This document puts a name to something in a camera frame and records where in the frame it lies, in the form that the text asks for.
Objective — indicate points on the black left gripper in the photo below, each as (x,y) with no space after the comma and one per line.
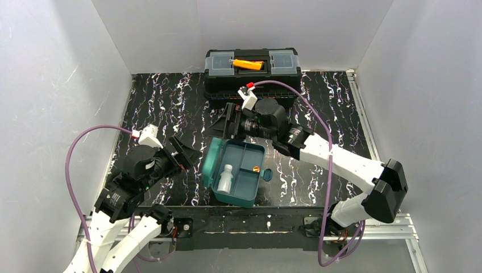
(176,152)

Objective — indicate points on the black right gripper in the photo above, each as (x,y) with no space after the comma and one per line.
(232,120)

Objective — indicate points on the green medicine box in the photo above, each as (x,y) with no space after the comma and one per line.
(211,165)

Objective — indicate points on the white medicine bottle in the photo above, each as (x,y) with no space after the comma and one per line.
(225,179)

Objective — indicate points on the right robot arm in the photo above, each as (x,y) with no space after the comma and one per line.
(383,185)

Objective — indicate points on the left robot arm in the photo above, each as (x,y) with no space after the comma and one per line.
(98,251)

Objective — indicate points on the black toolbox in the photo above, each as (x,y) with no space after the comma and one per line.
(223,78)

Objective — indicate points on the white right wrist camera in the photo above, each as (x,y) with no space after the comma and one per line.
(247,94)

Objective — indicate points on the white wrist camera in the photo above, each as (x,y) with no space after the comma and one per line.
(247,94)
(147,136)

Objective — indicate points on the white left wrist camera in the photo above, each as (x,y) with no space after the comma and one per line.
(147,136)

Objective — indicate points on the orange toolbox handle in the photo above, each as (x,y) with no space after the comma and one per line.
(246,64)

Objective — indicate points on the aluminium rail frame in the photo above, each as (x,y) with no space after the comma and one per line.
(175,103)

